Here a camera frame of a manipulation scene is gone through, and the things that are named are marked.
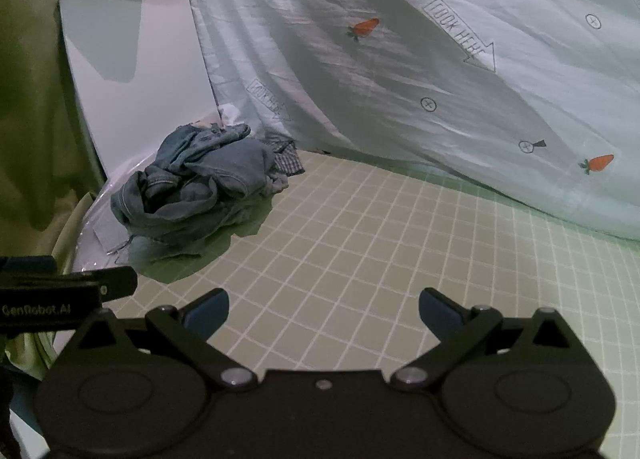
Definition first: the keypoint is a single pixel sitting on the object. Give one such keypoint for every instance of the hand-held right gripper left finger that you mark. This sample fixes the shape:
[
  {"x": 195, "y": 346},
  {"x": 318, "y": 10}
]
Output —
[{"x": 207, "y": 313}]

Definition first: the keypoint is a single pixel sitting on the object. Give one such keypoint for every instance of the pale carrot print quilt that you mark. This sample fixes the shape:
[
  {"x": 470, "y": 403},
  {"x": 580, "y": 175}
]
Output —
[{"x": 400, "y": 89}]

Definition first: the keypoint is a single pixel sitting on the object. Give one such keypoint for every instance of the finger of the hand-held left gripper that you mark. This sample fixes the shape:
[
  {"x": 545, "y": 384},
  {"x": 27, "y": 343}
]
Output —
[{"x": 120, "y": 283}]

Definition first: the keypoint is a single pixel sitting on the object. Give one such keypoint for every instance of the dark checked cloth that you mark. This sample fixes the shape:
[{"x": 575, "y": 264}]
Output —
[{"x": 287, "y": 161}]

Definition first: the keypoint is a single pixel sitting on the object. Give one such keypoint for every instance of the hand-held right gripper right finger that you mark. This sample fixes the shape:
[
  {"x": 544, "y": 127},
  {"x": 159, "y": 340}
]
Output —
[{"x": 440, "y": 313}]

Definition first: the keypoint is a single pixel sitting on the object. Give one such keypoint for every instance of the blue denim jeans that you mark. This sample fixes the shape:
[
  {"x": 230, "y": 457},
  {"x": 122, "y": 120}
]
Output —
[{"x": 200, "y": 179}]

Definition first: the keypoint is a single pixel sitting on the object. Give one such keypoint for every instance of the green curtain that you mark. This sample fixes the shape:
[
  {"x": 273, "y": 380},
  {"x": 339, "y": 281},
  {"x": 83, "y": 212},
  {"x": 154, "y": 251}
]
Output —
[{"x": 35, "y": 114}]

